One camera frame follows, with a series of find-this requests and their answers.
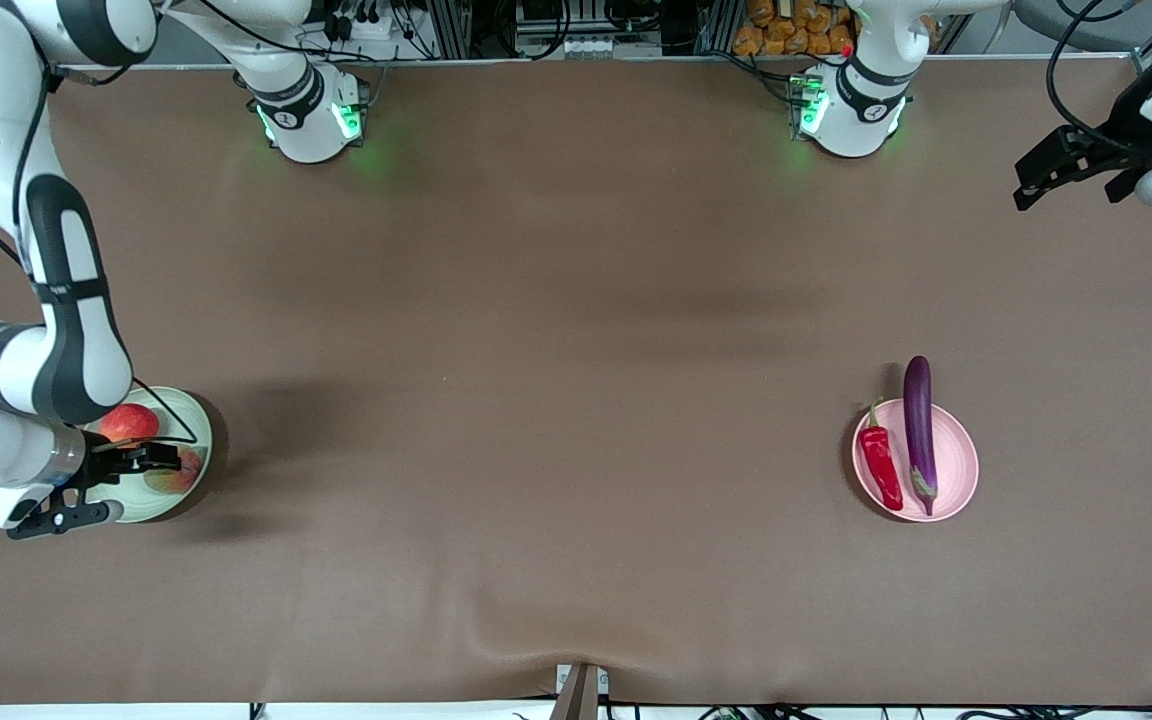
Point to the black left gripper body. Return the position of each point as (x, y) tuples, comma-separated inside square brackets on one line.
[(1119, 147)]

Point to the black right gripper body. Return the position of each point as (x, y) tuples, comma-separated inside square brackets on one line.
[(103, 464)]

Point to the yellow pink peach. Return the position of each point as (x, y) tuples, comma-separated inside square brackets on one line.
[(181, 480)]

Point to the red apple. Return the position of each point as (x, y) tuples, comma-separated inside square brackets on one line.
[(129, 422)]

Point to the long purple eggplant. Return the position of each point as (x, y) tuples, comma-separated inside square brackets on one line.
[(919, 430)]

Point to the red chili pepper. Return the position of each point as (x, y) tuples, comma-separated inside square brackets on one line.
[(881, 465)]

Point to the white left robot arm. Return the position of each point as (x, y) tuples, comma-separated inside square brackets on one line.
[(851, 110)]

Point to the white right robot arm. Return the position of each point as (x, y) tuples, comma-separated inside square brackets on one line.
[(66, 330)]

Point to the light green round plate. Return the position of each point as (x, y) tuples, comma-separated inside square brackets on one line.
[(161, 505)]

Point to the orange snack bags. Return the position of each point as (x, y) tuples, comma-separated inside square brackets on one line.
[(791, 30)]

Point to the pink round plate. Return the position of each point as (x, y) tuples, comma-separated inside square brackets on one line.
[(951, 460)]

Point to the large table cover mat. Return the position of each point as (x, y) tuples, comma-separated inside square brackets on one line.
[(436, 250)]

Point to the white power strip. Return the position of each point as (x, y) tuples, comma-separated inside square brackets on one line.
[(376, 28)]

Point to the metal table edge bracket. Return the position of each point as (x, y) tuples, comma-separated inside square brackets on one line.
[(581, 695)]

